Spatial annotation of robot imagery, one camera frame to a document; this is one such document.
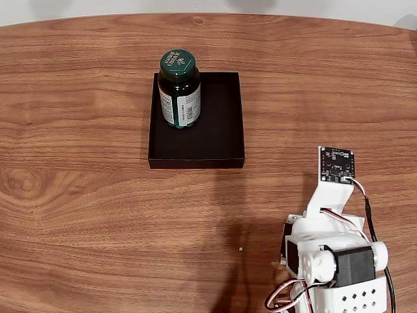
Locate green-capped dark pill bottle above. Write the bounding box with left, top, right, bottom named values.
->
left=157, top=49, right=202, bottom=130

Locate shallow black cardboard box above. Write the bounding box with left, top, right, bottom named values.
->
left=147, top=71, right=246, bottom=170

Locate black camera cable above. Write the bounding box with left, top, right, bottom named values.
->
left=344, top=177, right=397, bottom=313

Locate camera circuit board white mount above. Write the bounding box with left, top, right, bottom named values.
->
left=305, top=145, right=357, bottom=220

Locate red white black servo wire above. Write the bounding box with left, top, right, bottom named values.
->
left=264, top=279, right=337, bottom=311
left=272, top=288, right=312, bottom=313

